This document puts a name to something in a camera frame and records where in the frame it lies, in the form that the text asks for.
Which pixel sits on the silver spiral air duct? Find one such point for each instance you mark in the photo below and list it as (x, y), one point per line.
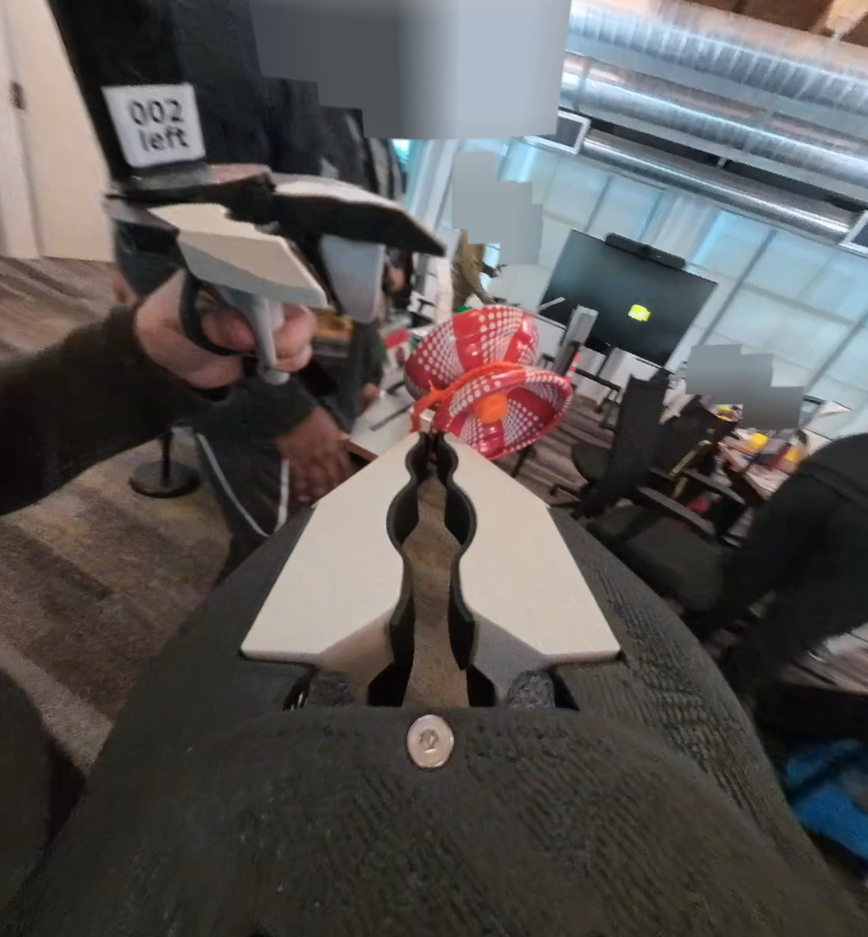
(741, 132)

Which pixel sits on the person's left hand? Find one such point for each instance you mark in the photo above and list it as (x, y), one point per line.
(222, 344)

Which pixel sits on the black wall screen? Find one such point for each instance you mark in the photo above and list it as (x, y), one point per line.
(624, 300)

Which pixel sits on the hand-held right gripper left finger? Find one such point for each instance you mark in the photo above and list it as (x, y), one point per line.
(332, 586)

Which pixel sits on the person's left forearm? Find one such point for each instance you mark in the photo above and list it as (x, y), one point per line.
(53, 410)

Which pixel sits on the grey desktop device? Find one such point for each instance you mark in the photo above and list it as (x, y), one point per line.
(580, 325)

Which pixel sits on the black stool chair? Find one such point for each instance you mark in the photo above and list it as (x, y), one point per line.
(163, 479)

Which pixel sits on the blue bag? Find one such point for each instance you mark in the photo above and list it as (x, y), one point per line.
(844, 798)

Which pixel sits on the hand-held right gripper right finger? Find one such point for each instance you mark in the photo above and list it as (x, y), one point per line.
(536, 586)

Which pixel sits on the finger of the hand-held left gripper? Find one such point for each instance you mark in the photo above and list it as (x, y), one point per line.
(236, 256)
(339, 198)

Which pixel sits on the black office chair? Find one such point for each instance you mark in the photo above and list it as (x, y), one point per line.
(624, 439)

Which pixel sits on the red white yo-yo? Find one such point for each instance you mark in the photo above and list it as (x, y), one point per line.
(500, 403)

